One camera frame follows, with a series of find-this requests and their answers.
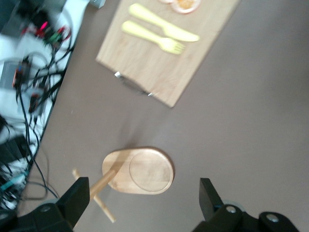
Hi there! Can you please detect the yellow plastic fork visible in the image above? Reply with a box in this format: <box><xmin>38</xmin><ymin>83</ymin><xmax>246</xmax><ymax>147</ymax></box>
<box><xmin>121</xmin><ymin>20</ymin><xmax>186</xmax><ymax>54</ymax></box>

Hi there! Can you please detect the wooden cutting board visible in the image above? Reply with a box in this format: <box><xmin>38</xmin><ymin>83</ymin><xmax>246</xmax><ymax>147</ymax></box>
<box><xmin>96</xmin><ymin>0</ymin><xmax>242</xmax><ymax>108</ymax></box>

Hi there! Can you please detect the black looped table cable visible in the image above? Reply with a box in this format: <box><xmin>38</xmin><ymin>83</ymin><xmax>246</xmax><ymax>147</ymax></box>
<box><xmin>23</xmin><ymin>145</ymin><xmax>59</xmax><ymax>201</ymax></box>

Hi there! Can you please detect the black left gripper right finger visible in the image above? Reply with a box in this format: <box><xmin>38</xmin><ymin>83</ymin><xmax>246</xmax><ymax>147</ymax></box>
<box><xmin>193</xmin><ymin>178</ymin><xmax>256</xmax><ymax>232</ymax></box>

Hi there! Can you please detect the toy orange slice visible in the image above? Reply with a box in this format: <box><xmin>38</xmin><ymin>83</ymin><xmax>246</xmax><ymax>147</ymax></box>
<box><xmin>171</xmin><ymin>0</ymin><xmax>202</xmax><ymax>14</ymax></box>

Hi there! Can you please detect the wooden mug tree stand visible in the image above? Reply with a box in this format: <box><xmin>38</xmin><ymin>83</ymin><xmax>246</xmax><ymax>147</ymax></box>
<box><xmin>72</xmin><ymin>146</ymin><xmax>175</xmax><ymax>223</ymax></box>

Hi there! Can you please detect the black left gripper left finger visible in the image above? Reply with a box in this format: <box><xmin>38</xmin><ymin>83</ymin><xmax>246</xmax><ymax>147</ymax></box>
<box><xmin>16</xmin><ymin>177</ymin><xmax>90</xmax><ymax>232</ymax></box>

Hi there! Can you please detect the black cable bundle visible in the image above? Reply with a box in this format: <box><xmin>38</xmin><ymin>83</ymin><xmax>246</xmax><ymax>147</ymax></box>
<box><xmin>0</xmin><ymin>0</ymin><xmax>76</xmax><ymax>211</ymax></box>

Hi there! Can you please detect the yellow plastic knife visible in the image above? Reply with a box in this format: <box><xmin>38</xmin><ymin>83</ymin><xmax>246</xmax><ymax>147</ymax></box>
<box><xmin>128</xmin><ymin>3</ymin><xmax>200</xmax><ymax>43</ymax></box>

